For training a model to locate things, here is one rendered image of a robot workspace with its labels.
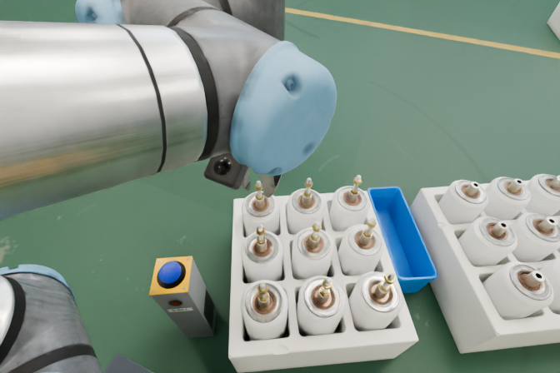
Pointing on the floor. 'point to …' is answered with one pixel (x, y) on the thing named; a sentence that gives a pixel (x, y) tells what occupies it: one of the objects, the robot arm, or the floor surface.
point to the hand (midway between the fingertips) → (255, 191)
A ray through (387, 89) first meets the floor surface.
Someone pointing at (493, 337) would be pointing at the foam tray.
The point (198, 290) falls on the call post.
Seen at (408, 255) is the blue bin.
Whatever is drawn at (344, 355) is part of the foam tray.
